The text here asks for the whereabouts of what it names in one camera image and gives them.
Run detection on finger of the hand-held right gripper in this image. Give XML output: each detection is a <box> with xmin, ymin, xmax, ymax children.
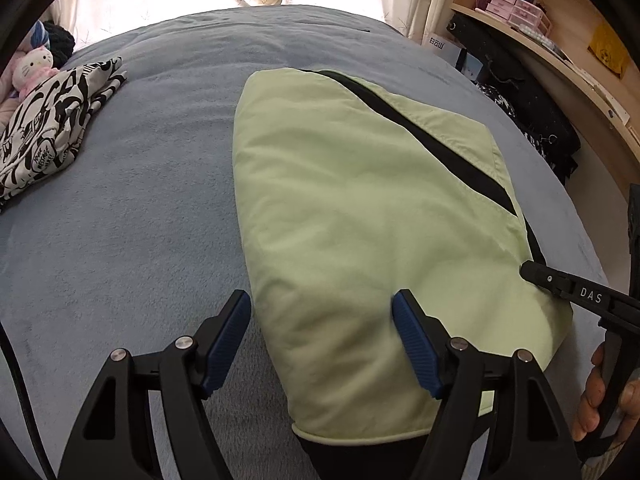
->
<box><xmin>519</xmin><ymin>259</ymin><xmax>571</xmax><ymax>298</ymax></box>

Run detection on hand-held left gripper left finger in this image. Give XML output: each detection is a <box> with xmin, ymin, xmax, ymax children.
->
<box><xmin>57</xmin><ymin>290</ymin><xmax>252</xmax><ymax>480</ymax></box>

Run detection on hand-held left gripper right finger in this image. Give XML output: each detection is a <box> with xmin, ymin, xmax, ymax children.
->
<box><xmin>391</xmin><ymin>289</ymin><xmax>586</xmax><ymax>480</ymax></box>

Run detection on green and black hooded jacket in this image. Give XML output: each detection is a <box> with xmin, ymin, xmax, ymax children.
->
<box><xmin>232</xmin><ymin>67</ymin><xmax>575</xmax><ymax>480</ymax></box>

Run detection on person's right hand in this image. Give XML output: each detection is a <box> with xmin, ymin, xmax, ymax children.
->
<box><xmin>571</xmin><ymin>345</ymin><xmax>640</xmax><ymax>443</ymax></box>

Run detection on blue-grey bed blanket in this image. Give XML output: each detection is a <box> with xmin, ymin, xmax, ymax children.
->
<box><xmin>0</xmin><ymin>4</ymin><xmax>611</xmax><ymax>480</ymax></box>

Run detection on black bag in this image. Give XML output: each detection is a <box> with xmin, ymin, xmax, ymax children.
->
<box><xmin>447</xmin><ymin>12</ymin><xmax>582</xmax><ymax>182</ymax></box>

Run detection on white papers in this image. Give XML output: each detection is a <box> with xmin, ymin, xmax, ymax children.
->
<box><xmin>525</xmin><ymin>27</ymin><xmax>633</xmax><ymax>123</ymax></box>

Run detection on yellow paper sheet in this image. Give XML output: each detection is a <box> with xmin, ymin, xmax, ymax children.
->
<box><xmin>587</xmin><ymin>22</ymin><xmax>629</xmax><ymax>79</ymax></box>

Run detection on white printed box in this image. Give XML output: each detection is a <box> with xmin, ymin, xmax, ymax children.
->
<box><xmin>420</xmin><ymin>30</ymin><xmax>468</xmax><ymax>69</ymax></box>

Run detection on stack of pink boxes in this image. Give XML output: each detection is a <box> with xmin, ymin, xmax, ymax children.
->
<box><xmin>475</xmin><ymin>0</ymin><xmax>552</xmax><ymax>37</ymax></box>

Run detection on black and white printed garment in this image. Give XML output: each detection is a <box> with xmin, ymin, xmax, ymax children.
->
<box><xmin>0</xmin><ymin>57</ymin><xmax>128</xmax><ymax>211</ymax></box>

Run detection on white and pink cat plush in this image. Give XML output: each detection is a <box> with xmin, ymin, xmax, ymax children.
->
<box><xmin>10</xmin><ymin>46</ymin><xmax>57</xmax><ymax>102</ymax></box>

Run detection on floral quilt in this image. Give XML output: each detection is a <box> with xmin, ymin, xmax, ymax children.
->
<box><xmin>0</xmin><ymin>19</ymin><xmax>52</xmax><ymax>113</ymax></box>

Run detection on black cable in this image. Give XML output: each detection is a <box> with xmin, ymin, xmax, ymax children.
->
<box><xmin>0</xmin><ymin>320</ymin><xmax>57</xmax><ymax>480</ymax></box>

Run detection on wooden wall shelf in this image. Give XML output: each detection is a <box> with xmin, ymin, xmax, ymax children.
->
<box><xmin>447</xmin><ymin>0</ymin><xmax>640</xmax><ymax>188</ymax></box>

